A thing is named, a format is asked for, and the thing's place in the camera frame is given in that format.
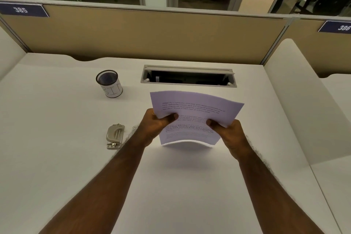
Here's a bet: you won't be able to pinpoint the person's left hand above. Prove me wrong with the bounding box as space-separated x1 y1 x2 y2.
136 108 179 148

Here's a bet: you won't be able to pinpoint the grey metal hole punch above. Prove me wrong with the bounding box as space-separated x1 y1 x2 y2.
106 124 125 150

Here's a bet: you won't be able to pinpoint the black mesh pen cup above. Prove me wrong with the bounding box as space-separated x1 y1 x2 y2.
96 70 123 98

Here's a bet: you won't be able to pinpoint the person's right forearm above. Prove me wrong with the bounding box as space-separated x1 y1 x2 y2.
238 147 325 234

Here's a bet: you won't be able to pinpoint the beige neighbouring partition panel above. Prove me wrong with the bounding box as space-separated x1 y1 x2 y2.
282 17 351 78

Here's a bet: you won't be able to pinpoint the grey desk cable tray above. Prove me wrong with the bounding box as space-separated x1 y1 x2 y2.
140 64 238 87

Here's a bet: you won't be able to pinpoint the person's right hand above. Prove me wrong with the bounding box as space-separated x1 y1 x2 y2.
206 119 254 161

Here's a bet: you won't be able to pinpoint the blue desk number sign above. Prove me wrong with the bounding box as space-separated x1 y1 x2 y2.
0 1 50 18
318 20 351 33

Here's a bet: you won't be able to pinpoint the white side divider panel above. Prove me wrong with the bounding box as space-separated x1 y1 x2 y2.
263 38 351 166
0 24 28 81

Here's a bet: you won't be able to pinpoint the beige desk partition panel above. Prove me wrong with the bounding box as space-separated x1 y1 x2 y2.
0 3 295 66

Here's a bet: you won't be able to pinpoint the person's left forearm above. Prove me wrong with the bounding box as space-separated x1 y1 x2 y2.
38 139 146 234

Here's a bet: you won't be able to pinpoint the printed white paper sheets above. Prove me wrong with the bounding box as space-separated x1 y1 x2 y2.
150 91 245 146

